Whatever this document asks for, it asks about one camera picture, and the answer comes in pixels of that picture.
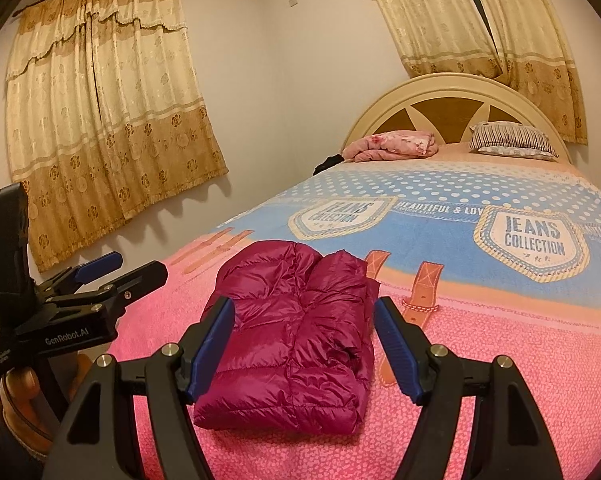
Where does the striped grey pillow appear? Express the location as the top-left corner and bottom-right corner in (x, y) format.
(468, 122), (558, 162)

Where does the black object beside bed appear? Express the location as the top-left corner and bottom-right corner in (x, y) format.
(313, 154), (343, 176)

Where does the blue pink printed bedspread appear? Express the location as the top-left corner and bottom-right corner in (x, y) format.
(110, 144), (601, 479)

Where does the pink floral folded blanket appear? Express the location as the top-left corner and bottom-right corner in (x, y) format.
(341, 130), (439, 162)

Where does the beige curtain behind headboard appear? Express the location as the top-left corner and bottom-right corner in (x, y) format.
(375, 0), (588, 144)

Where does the person's left hand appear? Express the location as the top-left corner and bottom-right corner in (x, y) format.
(0, 351), (94, 456)

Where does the cream wooden headboard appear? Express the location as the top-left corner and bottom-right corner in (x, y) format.
(343, 73), (571, 162)

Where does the magenta puffer jacket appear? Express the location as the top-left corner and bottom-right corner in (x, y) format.
(193, 240), (379, 437)

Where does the beige curtain side window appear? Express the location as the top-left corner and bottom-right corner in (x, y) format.
(5, 0), (228, 271)

